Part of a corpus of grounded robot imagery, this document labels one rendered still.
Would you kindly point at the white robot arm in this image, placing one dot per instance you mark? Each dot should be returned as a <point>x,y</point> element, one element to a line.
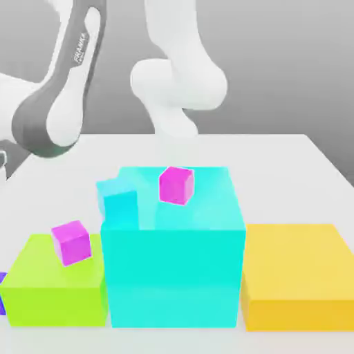
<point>177,69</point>

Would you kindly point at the small magenta cube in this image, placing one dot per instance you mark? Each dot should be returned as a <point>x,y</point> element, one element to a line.
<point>176,185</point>
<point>72,244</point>

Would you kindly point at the small cyan cube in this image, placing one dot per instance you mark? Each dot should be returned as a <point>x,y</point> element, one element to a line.
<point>120,206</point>

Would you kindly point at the small purple cube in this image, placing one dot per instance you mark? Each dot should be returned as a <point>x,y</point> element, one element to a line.
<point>2,301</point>

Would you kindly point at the large cyan box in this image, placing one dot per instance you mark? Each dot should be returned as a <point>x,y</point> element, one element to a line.
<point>172,273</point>

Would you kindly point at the large yellow box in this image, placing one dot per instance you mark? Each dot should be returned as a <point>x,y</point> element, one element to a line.
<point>298,276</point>

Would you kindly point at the large green box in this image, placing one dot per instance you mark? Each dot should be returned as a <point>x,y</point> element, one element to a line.
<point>52,298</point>

